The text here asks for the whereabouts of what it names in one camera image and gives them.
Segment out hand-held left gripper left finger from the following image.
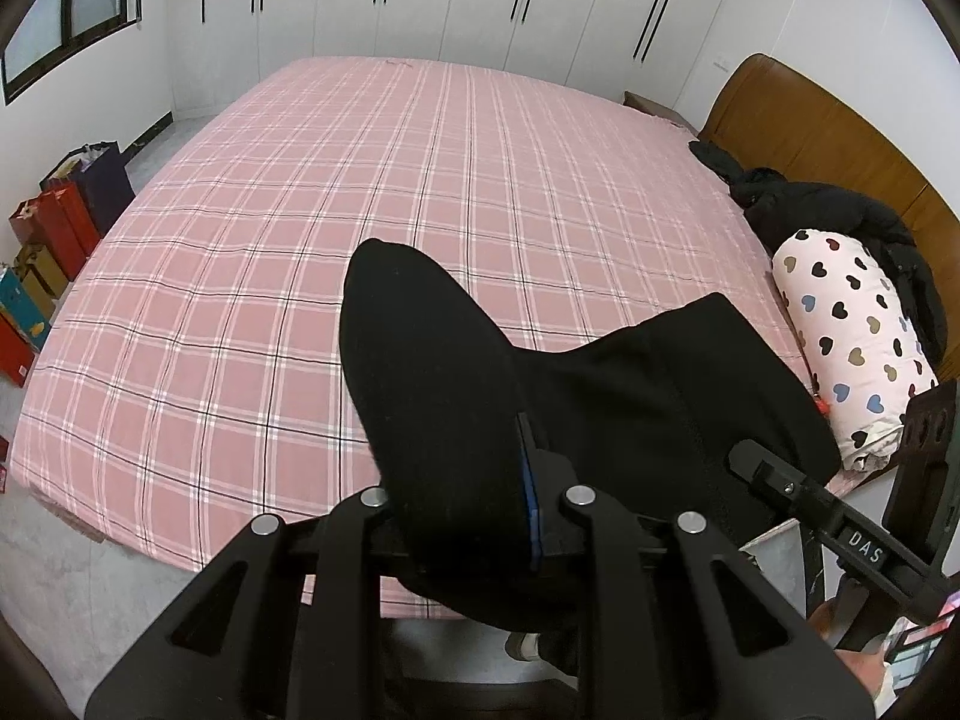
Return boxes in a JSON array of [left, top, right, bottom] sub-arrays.
[[84, 487, 407, 720]]

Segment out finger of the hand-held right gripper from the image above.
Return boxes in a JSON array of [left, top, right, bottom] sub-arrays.
[[726, 439, 837, 522]]

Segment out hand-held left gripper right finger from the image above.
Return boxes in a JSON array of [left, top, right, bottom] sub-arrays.
[[516, 412, 878, 720]]

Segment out black pants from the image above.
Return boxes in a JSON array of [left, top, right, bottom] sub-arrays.
[[339, 238, 841, 638]]

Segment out person's right hand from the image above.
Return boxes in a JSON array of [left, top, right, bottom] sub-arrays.
[[831, 645, 897, 720]]

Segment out person's white shoe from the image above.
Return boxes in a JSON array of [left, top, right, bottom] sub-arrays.
[[504, 630, 545, 665]]

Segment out heart print bolster pillow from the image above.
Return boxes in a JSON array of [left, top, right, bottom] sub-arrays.
[[771, 229, 940, 475]]

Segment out black jacket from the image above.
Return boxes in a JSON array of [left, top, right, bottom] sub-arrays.
[[688, 139, 947, 365]]

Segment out red gift box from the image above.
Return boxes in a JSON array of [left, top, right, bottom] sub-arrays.
[[0, 315, 38, 389]]

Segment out brown wooden headboard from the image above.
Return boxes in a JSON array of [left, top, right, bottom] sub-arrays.
[[697, 52, 960, 380]]

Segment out pink plaid bed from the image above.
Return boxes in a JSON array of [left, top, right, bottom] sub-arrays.
[[7, 56, 848, 620]]

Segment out teal gift box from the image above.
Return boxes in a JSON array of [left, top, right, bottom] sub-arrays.
[[0, 266, 53, 350]]

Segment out brown nightstand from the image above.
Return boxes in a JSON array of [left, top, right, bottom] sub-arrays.
[[622, 90, 702, 132]]

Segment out brown gift box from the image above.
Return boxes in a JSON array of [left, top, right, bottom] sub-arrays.
[[13, 240, 72, 301]]

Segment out dark red gift bag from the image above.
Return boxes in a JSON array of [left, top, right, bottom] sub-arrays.
[[9, 199, 57, 248]]

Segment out navy gift bag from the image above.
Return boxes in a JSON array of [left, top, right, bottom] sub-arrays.
[[71, 140, 136, 237]]

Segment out white wardrobe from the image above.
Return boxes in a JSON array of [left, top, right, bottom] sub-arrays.
[[161, 0, 751, 121]]

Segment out black framed window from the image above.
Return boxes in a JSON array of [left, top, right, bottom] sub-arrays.
[[0, 0, 145, 107]]

